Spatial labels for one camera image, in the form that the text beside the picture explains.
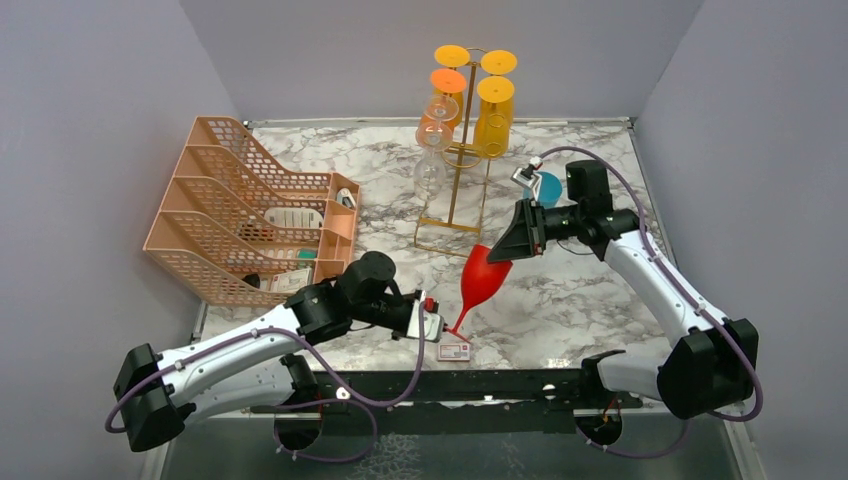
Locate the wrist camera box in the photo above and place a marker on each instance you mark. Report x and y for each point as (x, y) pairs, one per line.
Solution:
(529, 177)
(425, 320)

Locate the red wine glass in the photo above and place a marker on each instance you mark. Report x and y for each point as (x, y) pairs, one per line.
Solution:
(480, 280)

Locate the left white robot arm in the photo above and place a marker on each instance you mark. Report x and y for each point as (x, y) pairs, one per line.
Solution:
(159, 393)

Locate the blue wine glass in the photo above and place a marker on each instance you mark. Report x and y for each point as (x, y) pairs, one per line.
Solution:
(550, 190)

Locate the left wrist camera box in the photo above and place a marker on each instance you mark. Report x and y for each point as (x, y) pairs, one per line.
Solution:
(425, 320)

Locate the peach plastic file organizer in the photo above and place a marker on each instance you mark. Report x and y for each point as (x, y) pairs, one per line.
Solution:
(233, 219)

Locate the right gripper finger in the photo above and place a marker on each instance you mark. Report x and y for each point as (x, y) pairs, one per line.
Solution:
(513, 244)
(524, 222)

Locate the yellow wine glass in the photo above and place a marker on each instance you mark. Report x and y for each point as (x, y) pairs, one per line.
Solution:
(492, 130)
(452, 56)
(498, 62)

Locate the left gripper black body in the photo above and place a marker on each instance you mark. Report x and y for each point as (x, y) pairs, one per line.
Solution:
(386, 312)

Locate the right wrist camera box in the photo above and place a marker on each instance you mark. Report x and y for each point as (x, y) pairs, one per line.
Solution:
(529, 177)

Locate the black mounting rail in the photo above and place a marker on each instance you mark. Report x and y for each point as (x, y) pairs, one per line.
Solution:
(485, 401)

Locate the orange wine glass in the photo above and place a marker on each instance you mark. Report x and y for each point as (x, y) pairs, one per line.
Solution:
(446, 102)

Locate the clear wine glass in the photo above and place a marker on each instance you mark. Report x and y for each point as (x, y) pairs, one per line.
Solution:
(430, 172)

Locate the small red white card box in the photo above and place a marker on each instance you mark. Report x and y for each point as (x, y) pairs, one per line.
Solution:
(458, 352)

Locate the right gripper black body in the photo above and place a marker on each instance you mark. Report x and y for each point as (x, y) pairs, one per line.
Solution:
(554, 224)

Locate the gold wine glass rack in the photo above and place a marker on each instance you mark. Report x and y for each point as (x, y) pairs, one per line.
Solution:
(454, 220)

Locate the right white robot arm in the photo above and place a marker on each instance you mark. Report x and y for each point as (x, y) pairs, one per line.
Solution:
(712, 361)

